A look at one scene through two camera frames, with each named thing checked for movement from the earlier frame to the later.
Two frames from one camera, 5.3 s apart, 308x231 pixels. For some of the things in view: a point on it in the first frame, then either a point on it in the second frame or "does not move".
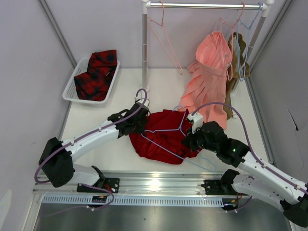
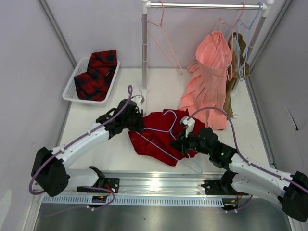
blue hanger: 178,129 → 171,132
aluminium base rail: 136,189 does not move
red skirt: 162,138 does not move
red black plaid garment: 93,85 does not move
